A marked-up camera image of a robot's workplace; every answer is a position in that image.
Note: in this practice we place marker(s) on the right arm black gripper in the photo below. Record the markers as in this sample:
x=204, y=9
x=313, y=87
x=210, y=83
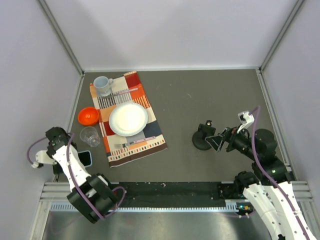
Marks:
x=229, y=134

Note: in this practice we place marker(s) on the black phone stand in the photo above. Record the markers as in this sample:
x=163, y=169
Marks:
x=199, y=137

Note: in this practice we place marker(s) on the phone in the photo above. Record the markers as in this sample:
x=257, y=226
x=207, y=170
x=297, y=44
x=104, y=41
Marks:
x=85, y=158

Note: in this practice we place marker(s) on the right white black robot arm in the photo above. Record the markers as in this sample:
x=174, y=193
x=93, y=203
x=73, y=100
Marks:
x=269, y=186

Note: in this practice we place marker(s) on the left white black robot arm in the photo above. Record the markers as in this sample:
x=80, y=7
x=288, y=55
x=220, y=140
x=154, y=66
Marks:
x=90, y=194

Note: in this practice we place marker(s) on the clear plastic cup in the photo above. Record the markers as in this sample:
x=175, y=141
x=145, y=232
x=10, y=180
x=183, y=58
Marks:
x=90, y=136

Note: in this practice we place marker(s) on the orange plastic bowl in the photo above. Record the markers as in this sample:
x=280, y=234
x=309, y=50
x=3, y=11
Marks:
x=88, y=116

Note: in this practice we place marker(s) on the patchwork orange red placemat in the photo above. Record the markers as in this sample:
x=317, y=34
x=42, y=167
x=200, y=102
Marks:
x=104, y=105

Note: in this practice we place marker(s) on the white ceramic mug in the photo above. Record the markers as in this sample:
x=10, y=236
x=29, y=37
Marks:
x=102, y=85

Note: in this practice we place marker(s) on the white paper plate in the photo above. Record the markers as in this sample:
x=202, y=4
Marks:
x=128, y=119

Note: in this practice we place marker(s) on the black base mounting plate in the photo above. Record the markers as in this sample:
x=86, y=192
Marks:
x=192, y=189

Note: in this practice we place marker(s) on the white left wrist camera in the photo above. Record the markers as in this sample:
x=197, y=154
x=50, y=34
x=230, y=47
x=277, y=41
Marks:
x=41, y=159

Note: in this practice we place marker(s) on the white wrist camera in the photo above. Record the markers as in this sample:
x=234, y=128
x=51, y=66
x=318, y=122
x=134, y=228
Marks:
x=246, y=120
x=41, y=159

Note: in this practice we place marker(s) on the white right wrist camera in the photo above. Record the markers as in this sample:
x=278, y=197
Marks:
x=246, y=120

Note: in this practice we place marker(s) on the aluminium frame rail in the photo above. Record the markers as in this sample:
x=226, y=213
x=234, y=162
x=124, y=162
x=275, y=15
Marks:
x=55, y=192

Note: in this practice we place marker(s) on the pink handled fork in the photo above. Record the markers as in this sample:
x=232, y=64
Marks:
x=124, y=145

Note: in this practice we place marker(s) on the pink handled knife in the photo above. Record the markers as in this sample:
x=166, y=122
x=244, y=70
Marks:
x=123, y=92

